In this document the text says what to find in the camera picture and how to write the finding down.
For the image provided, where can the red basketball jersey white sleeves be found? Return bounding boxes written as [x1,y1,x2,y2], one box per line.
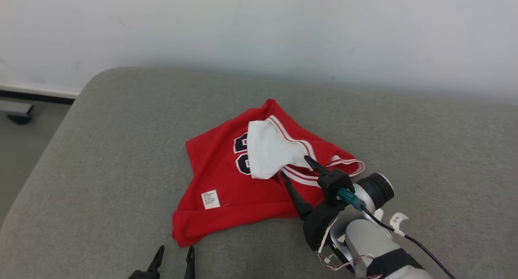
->
[172,98,366,248]

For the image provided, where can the white plastic cable clip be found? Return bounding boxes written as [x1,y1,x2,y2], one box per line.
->
[389,212,410,237]

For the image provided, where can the black cable with teal plug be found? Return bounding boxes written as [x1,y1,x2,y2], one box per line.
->
[338,188,457,279]

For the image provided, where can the grey fabric sofa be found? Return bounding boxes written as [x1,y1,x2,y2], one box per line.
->
[0,67,518,279]

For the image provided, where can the grey metal frame black foot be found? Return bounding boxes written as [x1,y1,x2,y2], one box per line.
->
[0,100,34,125]

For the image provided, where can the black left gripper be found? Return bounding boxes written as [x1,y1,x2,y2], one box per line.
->
[128,245,196,279]

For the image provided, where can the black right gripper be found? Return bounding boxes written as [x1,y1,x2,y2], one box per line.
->
[279,154,345,252]

